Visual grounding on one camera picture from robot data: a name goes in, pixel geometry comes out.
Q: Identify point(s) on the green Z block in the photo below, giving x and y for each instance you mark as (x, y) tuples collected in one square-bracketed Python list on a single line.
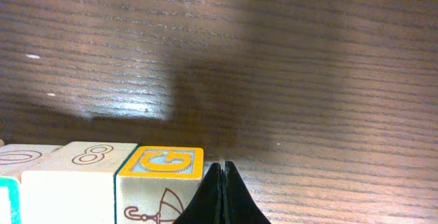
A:
[(15, 159)]

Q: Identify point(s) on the white block blue side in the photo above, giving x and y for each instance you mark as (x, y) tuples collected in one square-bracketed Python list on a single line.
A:
[(156, 184)]

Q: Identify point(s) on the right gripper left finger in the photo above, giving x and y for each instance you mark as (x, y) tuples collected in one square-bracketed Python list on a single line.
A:
[(206, 205)]

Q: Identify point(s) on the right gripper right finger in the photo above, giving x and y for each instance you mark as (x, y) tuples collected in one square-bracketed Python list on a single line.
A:
[(238, 205)]

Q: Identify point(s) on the white block red side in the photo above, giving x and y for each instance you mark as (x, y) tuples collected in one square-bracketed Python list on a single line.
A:
[(74, 184)]

